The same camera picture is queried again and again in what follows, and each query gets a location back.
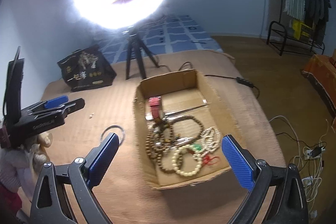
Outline small pearl strand necklace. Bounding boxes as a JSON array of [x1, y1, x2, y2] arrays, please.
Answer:
[[198, 126, 223, 155]]

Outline cream bead bracelet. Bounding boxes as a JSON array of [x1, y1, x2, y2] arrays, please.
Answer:
[[171, 144, 204, 178]]

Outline brown wooden bead necklace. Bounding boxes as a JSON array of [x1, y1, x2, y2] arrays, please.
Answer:
[[144, 114, 204, 175]]

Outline red fabric strap watch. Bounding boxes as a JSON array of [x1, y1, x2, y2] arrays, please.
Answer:
[[146, 96, 165, 123]]

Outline person's left hand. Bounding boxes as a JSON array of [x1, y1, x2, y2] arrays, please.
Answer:
[[23, 131, 53, 175]]

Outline black snack bag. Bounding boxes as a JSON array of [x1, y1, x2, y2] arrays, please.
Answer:
[[58, 44, 117, 92]]

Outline silver metal bangle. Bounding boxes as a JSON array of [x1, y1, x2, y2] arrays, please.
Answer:
[[100, 124, 126, 145]]

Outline white power strip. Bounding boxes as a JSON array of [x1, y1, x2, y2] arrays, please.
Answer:
[[300, 145, 326, 187]]

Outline cardboard box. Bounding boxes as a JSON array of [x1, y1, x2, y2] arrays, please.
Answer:
[[133, 69, 247, 190]]

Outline orange cloth covered box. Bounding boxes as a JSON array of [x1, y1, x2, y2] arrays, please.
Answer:
[[301, 55, 335, 123]]

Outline blue patterned bedsheet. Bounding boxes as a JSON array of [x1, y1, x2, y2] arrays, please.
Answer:
[[95, 15, 223, 64]]

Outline black metal rack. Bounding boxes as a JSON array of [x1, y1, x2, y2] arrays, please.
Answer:
[[266, 20, 325, 56]]

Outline yellow box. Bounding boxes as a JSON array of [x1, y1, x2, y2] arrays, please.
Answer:
[[291, 19, 312, 43]]

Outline hanging dark clothes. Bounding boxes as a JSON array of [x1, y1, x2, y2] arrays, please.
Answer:
[[304, 0, 331, 45]]

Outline black power cable with switch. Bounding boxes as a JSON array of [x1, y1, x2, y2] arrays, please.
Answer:
[[157, 61, 261, 98]]

